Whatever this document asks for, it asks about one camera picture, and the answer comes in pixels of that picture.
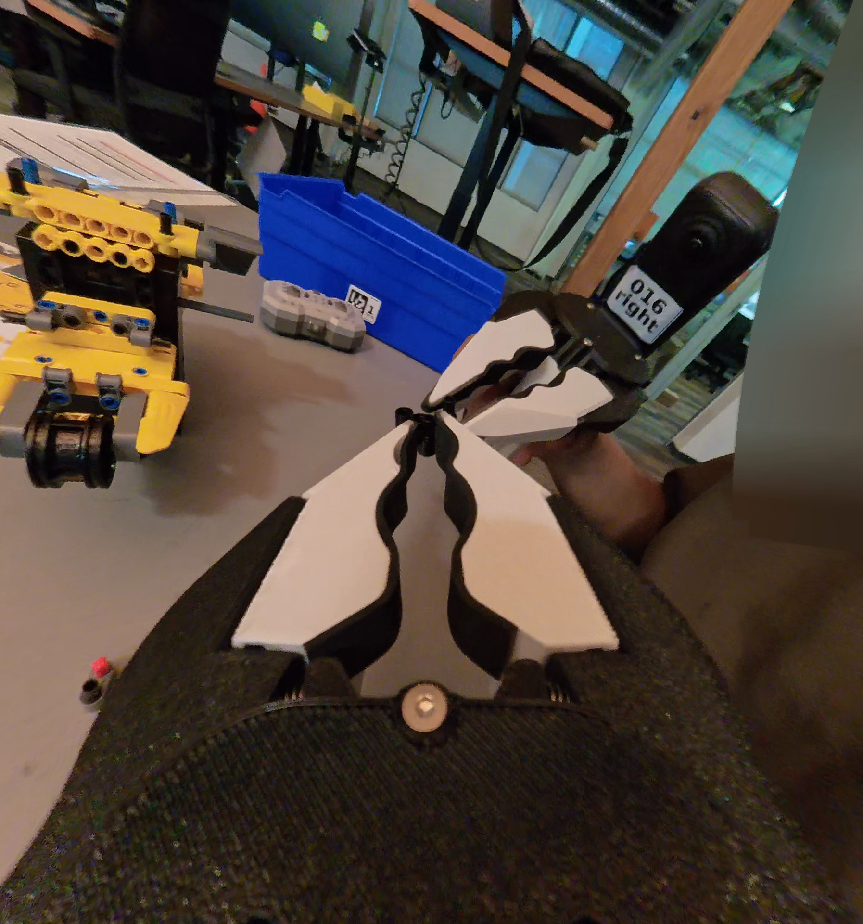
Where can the yellow building block vehicle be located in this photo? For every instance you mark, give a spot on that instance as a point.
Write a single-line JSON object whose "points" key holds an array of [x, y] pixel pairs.
{"points": [[92, 346]]}

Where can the blue plastic bin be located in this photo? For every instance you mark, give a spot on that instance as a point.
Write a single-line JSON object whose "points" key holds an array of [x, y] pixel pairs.
{"points": [[402, 274]]}

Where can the dark grey axle rod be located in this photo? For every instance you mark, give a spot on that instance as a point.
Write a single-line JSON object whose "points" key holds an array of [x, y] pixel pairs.
{"points": [[215, 310]]}

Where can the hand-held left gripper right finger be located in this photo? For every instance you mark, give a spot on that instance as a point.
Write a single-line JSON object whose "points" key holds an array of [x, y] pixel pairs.
{"points": [[525, 570]]}

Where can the white coded tag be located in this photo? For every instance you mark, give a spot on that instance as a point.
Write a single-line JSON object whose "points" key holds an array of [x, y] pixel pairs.
{"points": [[363, 303]]}

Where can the person's right hand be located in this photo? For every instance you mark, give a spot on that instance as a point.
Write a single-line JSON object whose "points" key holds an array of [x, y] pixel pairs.
{"points": [[597, 476]]}

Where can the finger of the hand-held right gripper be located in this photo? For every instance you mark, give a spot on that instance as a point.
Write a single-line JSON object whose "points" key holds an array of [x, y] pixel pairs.
{"points": [[489, 346], [547, 411]]}

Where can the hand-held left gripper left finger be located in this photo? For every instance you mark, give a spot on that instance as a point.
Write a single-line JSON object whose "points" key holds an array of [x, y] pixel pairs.
{"points": [[323, 570]]}

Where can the small black connector piece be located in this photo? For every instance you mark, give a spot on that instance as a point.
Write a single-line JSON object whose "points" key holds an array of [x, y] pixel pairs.
{"points": [[423, 433]]}

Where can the wood top desk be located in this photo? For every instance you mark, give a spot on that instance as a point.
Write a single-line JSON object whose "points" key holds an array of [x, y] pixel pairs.
{"points": [[280, 97], [460, 32]]}

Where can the white printed paper sheet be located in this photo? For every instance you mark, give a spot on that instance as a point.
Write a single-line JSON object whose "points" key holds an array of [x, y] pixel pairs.
{"points": [[114, 155]]}

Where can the small red black pin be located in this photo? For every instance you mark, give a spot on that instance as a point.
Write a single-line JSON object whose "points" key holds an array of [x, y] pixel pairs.
{"points": [[96, 686]]}

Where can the black bag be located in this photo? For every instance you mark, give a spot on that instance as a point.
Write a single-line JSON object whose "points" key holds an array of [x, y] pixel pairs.
{"points": [[576, 94]]}

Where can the grey computer monitor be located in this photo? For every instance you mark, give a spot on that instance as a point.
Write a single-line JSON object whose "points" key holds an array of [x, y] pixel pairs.
{"points": [[316, 50]]}

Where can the wooden post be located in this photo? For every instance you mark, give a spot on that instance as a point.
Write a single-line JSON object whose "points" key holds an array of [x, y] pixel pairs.
{"points": [[691, 123]]}

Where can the small yellow box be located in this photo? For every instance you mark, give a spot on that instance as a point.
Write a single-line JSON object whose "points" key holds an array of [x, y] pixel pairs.
{"points": [[330, 105]]}

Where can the grey block remote controller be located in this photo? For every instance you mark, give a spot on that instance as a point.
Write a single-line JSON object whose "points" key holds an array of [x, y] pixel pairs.
{"points": [[309, 317]]}

